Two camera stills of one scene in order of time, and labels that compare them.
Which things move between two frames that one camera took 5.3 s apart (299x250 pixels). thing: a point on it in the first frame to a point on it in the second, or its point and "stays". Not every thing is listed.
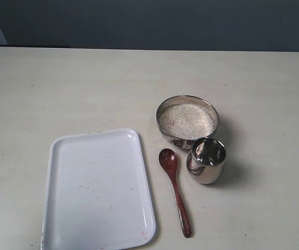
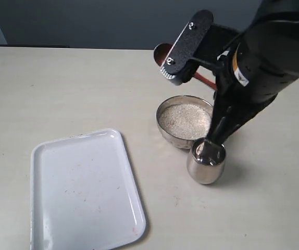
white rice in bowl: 184,121 stays
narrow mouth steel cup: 206,160 stays
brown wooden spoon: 169,160 to 162,51
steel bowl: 182,119 stays
